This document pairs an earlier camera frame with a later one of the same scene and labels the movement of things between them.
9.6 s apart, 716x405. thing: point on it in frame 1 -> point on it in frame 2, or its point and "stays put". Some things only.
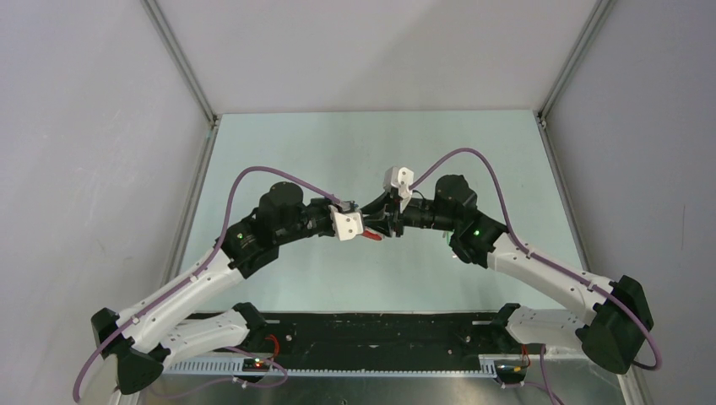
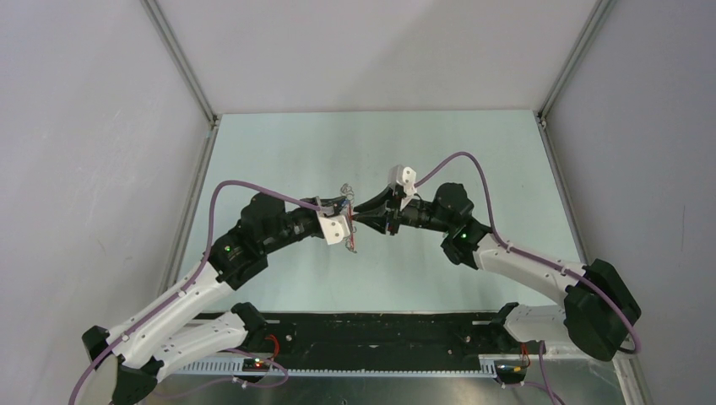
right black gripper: [393, 205] stays put
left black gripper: [324, 203] stays put
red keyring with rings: [371, 234] -> [347, 191]
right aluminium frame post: [589, 32] stays put
